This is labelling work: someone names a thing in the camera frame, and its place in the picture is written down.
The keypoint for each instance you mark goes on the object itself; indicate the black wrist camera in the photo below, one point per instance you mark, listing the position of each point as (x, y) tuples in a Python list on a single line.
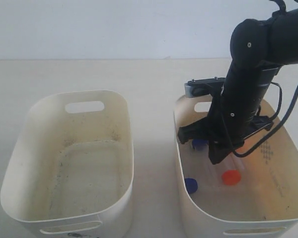
[(202, 87)]

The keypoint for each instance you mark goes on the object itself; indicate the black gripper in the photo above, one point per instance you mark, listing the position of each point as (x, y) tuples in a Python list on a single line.
[(233, 117)]

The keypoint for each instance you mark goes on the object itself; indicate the blue-capped tube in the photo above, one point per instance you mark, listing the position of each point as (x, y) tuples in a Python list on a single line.
[(199, 144), (191, 185)]

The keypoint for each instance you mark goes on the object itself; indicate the orange-capped tube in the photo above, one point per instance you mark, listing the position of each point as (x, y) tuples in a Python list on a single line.
[(238, 163), (229, 172)]

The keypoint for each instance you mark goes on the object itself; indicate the white plastic bin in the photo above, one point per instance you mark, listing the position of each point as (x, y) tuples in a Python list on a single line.
[(71, 172), (264, 204)]

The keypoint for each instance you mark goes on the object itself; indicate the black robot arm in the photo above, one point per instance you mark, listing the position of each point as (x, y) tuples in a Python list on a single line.
[(259, 49)]

